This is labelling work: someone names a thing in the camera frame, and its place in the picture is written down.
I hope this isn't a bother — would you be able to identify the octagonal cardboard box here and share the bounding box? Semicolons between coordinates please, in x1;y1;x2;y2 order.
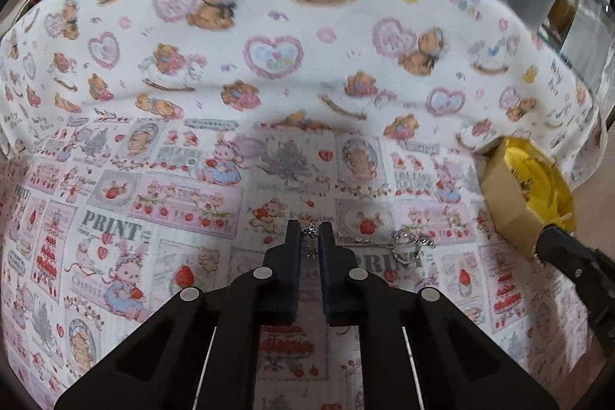
480;137;577;259

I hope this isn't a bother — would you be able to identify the strawberry print cloth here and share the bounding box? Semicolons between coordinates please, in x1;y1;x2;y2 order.
0;117;611;410

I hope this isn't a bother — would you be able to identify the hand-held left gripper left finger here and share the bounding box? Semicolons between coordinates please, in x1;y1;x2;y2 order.
54;220;301;410

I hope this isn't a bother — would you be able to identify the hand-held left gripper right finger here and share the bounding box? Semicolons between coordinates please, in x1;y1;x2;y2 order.
319;221;560;410

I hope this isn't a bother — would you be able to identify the silver chain necklace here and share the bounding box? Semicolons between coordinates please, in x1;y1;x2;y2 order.
300;222;437;264

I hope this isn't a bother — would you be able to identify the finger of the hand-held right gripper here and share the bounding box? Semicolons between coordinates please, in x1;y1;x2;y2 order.
535;222;615;358

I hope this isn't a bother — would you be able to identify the bear print cloth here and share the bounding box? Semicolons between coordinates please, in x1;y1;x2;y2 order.
0;0;606;161

